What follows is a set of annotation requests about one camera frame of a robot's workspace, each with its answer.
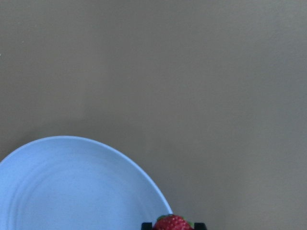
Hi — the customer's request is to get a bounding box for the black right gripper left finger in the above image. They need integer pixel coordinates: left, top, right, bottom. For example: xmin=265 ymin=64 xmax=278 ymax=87
xmin=141 ymin=222 xmax=153 ymax=230

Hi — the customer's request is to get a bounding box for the blue plate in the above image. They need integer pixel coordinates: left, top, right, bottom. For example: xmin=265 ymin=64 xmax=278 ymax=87
xmin=0 ymin=136 xmax=172 ymax=230

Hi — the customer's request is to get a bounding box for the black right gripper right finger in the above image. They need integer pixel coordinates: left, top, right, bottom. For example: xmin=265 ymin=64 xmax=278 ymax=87
xmin=194 ymin=222 xmax=206 ymax=230

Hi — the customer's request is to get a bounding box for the red strawberry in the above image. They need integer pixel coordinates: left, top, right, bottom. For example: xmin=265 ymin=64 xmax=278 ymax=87
xmin=153 ymin=214 xmax=193 ymax=230

